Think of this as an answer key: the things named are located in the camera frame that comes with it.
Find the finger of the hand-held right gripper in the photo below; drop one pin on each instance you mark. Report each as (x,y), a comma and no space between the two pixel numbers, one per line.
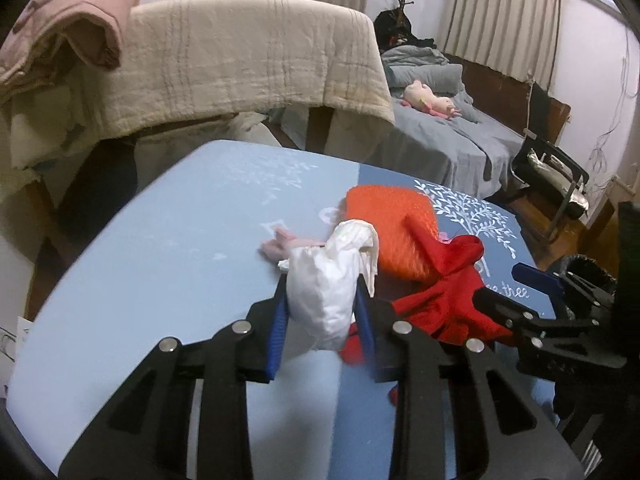
(505,310)
(532,277)

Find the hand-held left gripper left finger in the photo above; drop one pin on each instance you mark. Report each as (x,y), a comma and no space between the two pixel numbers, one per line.
(277,335)

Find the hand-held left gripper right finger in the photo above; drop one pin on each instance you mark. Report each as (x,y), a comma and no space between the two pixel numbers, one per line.
(365,325)

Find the white tissue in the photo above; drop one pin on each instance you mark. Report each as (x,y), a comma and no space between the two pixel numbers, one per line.
(325,290)

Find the waste bin with black bag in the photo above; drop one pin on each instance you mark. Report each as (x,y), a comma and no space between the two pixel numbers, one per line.
(590,267)

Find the red cloth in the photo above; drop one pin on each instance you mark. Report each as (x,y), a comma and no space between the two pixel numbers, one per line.
(445,300)

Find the orange spiky foam net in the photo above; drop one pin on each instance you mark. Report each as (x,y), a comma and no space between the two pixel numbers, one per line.
(390,220)

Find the silver cushion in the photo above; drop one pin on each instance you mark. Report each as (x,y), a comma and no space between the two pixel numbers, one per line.
(560,180)

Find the blue tree print tablecloth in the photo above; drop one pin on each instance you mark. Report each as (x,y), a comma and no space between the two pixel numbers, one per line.
(150,260)

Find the bed with grey sheet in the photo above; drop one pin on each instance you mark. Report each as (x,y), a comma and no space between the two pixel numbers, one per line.
(450,145)

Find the black office chair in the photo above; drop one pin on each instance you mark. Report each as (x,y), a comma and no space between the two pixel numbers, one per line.
(542,105)

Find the dark wooden headboard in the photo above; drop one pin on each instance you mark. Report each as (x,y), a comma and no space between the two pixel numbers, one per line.
(500,80)

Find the pink plush toy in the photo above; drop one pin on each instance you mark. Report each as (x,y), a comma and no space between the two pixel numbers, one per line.
(430,100)

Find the grey duvet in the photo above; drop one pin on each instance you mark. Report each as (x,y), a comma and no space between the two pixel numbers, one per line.
(415,67)

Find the white paper sheet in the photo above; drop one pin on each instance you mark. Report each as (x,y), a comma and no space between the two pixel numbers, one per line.
(12,350)

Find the beige quilted blanket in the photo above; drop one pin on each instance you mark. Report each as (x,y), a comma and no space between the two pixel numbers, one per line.
(225,60)

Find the wooden coat rack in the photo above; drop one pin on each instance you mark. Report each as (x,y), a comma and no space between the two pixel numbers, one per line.
(401,2)

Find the pink quilt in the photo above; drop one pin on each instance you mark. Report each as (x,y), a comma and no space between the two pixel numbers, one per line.
(75,5)

